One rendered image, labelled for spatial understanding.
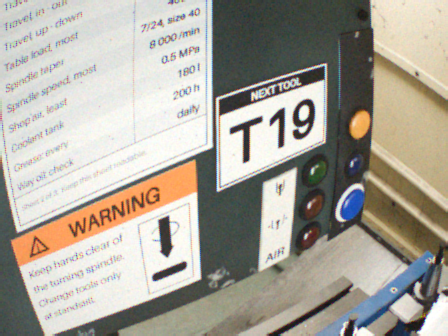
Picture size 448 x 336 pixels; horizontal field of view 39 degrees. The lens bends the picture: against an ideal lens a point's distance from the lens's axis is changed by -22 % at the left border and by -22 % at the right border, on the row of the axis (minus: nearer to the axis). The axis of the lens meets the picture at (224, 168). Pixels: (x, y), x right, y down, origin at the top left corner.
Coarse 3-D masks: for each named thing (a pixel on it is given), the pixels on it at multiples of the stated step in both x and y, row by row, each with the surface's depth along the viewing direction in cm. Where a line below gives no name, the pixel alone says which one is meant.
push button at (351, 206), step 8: (352, 192) 62; (360, 192) 63; (344, 200) 62; (352, 200) 62; (360, 200) 63; (344, 208) 62; (352, 208) 63; (360, 208) 64; (344, 216) 63; (352, 216) 63
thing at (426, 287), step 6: (432, 264) 102; (438, 264) 101; (432, 270) 102; (438, 270) 102; (426, 276) 104; (432, 276) 102; (438, 276) 102; (426, 282) 104; (432, 282) 103; (438, 282) 103; (420, 288) 105; (426, 288) 104; (432, 288) 103; (426, 294) 104; (432, 294) 104
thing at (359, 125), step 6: (360, 114) 58; (366, 114) 58; (354, 120) 58; (360, 120) 58; (366, 120) 58; (354, 126) 58; (360, 126) 58; (366, 126) 59; (354, 132) 58; (360, 132) 58
